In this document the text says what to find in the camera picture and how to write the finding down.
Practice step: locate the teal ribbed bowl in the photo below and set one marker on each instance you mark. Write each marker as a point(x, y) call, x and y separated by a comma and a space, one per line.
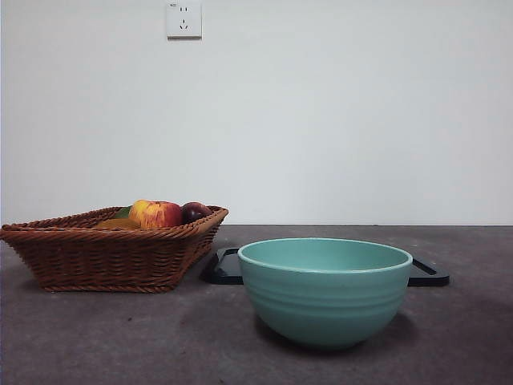
point(324, 305)

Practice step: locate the brown kiwi fruit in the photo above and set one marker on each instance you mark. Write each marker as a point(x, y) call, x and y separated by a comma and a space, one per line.
point(116, 224)

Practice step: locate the dark red plum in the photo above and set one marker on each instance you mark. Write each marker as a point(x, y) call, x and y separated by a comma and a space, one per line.
point(194, 212)

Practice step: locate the black rectangular tray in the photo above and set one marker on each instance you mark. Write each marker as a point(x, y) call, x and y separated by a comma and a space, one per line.
point(224, 270)

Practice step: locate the red yellow apple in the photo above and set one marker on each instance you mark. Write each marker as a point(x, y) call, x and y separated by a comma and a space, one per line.
point(156, 214)

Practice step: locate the green avocado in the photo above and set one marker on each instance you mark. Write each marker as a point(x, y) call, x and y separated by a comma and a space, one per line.
point(124, 212)

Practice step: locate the brown wicker basket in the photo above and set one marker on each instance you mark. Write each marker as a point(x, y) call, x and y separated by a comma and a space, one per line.
point(104, 260)

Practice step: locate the white wall socket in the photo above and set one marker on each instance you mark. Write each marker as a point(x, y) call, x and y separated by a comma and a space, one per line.
point(184, 20)

